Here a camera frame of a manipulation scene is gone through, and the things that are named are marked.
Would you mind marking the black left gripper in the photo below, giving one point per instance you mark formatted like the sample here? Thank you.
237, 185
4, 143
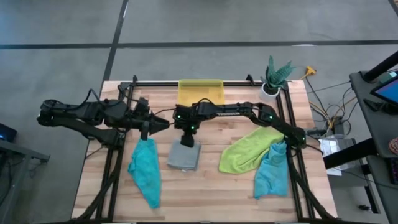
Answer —
143, 119

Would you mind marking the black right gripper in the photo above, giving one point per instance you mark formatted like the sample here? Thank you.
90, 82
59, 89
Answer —
187, 140

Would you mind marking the grey microfiber towel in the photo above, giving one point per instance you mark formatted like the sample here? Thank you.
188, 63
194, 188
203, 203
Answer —
183, 157

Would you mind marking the teal microfiber towel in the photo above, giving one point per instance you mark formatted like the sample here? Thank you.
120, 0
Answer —
146, 168

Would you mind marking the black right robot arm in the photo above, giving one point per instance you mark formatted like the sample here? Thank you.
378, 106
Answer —
230, 109

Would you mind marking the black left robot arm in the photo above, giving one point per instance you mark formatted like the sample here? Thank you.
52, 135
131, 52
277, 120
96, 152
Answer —
93, 113

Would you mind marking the lime green microfiber towel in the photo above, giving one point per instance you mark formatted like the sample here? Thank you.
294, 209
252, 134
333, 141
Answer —
245, 152

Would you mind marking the sky blue microfiber towel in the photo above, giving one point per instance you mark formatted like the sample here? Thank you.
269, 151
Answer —
272, 174

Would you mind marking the yellow plastic bin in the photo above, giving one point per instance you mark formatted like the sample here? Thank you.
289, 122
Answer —
200, 91

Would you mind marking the snake plant in white pot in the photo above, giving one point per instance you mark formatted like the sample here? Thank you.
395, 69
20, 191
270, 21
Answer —
273, 79

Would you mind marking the grey metal stand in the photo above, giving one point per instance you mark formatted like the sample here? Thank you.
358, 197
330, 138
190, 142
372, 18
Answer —
18, 152

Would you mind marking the clear plastic container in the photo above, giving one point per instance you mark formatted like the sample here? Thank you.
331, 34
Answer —
337, 146

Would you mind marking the dark device with blue light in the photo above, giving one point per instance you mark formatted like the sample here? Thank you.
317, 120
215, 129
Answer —
6, 133

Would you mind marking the black power strip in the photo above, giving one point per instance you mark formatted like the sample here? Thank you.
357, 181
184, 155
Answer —
340, 126

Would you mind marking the small black floor item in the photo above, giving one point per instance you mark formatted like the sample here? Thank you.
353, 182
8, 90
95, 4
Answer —
364, 207

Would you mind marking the black desk gadget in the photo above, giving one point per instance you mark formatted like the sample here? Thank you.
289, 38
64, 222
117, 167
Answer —
374, 105

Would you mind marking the dark grey side desk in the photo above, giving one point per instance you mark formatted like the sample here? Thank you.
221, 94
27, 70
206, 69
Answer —
382, 130

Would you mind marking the reddish round object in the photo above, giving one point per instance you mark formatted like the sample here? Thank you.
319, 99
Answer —
394, 146

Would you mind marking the tablet with blue screen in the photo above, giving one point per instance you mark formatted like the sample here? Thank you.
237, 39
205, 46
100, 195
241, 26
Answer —
388, 91

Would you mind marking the black keyboard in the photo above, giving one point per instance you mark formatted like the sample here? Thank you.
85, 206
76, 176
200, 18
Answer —
395, 171

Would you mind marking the black aluminium table frame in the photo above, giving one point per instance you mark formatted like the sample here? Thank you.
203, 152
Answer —
155, 84

